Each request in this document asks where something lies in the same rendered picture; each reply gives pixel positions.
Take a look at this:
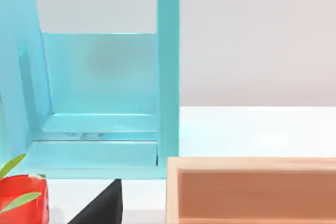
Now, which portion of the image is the light blue rack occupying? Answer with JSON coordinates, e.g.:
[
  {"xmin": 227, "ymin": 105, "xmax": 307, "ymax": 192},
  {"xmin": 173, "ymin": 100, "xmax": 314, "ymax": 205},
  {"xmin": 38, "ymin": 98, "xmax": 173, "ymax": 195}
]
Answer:
[{"xmin": 0, "ymin": 0, "xmax": 181, "ymax": 180}]

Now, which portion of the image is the shallow salmon-coloured box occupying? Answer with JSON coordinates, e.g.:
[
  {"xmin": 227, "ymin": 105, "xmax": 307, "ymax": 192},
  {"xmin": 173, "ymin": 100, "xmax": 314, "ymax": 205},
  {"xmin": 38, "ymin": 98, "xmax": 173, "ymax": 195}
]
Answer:
[{"xmin": 165, "ymin": 156, "xmax": 336, "ymax": 224}]

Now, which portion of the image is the green leafy plant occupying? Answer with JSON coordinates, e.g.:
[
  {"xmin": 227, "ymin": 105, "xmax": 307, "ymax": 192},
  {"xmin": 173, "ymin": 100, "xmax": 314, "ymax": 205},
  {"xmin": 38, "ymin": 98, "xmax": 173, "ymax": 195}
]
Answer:
[{"xmin": 0, "ymin": 153, "xmax": 42, "ymax": 214}]

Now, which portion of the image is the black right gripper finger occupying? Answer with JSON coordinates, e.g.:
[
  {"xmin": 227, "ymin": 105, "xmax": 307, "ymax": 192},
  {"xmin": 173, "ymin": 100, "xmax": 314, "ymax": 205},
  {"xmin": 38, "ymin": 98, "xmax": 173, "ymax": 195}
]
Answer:
[{"xmin": 67, "ymin": 178, "xmax": 124, "ymax": 224}]

